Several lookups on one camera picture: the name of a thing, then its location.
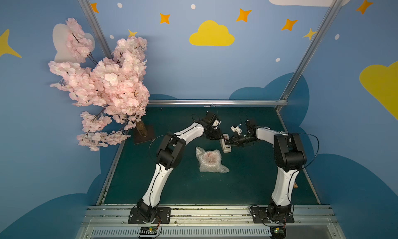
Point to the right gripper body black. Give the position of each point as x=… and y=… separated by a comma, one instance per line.
x=238, y=139

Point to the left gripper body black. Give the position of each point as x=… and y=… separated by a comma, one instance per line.
x=216, y=135

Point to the white tape dispenser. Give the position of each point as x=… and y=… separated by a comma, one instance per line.
x=225, y=148

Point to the bubble wrap sheet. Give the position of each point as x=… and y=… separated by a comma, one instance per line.
x=203, y=167

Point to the white mug red inside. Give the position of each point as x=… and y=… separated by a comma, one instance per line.
x=212, y=158

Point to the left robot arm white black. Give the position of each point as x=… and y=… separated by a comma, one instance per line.
x=169, y=156

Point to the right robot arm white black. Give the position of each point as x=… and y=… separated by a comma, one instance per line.
x=289, y=156

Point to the small round device right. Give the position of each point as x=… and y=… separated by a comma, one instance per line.
x=278, y=233

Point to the pink cherry blossom tree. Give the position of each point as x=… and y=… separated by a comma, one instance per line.
x=115, y=85

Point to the small circuit board left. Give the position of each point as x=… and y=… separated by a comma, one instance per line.
x=147, y=232

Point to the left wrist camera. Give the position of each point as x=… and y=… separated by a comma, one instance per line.
x=211, y=119

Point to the tree base plate dark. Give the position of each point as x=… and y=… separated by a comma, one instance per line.
x=140, y=137

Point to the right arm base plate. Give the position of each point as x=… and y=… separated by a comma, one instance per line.
x=260, y=214

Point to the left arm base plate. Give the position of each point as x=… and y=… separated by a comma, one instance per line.
x=160, y=215

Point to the aluminium rail front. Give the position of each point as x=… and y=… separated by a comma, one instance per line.
x=209, y=222

